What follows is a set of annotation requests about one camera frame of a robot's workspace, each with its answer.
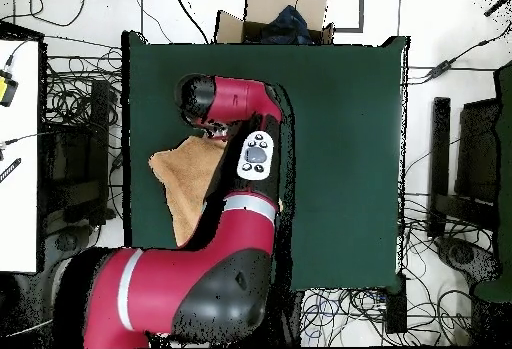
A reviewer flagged tan terry towel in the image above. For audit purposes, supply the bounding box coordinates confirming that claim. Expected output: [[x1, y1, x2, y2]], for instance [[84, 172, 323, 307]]
[[148, 135, 285, 248]]

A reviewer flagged black flat panel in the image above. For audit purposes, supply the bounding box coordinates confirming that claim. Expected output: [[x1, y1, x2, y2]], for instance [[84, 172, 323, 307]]
[[454, 98, 501, 206]]

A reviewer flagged dark green table cloth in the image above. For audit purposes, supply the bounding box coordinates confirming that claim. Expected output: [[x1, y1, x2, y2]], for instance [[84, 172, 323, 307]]
[[121, 30, 410, 292]]

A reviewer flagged dark blue garment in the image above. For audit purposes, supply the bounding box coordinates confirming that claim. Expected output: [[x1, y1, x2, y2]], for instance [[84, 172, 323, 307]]
[[259, 4, 314, 45]]

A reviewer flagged black equipment stand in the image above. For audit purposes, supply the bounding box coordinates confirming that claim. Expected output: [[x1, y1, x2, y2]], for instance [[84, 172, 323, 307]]
[[41, 79, 112, 228]]

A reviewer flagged open cardboard box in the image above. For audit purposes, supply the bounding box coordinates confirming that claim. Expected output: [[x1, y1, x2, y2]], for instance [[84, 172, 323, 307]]
[[214, 0, 335, 45]]

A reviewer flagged black upright bar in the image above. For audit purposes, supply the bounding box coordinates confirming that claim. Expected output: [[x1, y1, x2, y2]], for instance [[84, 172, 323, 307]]
[[427, 96, 452, 240]]

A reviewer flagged black floor box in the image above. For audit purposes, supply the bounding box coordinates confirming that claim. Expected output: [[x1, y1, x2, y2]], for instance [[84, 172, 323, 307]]
[[384, 274, 408, 335]]

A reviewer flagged black floor equipment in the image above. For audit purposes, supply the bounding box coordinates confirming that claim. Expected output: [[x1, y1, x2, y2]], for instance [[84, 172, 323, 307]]
[[55, 224, 95, 253]]

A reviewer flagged black power adapter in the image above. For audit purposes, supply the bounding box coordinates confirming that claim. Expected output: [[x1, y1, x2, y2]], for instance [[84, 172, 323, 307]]
[[429, 59, 453, 79]]

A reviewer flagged black rounded floor base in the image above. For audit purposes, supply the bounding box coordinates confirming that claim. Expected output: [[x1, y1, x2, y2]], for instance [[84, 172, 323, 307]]
[[434, 235, 503, 284]]

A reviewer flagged white side table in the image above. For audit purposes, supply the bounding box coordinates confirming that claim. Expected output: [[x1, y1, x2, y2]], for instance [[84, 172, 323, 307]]
[[0, 38, 41, 274]]

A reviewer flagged black striped strip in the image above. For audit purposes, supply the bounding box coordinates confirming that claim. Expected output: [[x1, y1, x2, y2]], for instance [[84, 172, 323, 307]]
[[0, 157, 22, 184]]

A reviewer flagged yellow and black device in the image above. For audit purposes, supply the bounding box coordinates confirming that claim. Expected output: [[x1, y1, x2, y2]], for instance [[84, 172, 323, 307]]
[[0, 69, 20, 108]]

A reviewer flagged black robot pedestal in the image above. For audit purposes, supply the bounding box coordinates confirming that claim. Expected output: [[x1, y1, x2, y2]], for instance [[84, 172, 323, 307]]
[[279, 290, 304, 346]]

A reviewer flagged black and blue cable tangle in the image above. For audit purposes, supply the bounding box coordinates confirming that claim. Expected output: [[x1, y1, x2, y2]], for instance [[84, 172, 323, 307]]
[[303, 288, 387, 346]]

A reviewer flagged black cable bundle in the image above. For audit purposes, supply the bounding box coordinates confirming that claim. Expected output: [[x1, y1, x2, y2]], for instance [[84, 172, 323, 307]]
[[401, 194, 497, 346]]

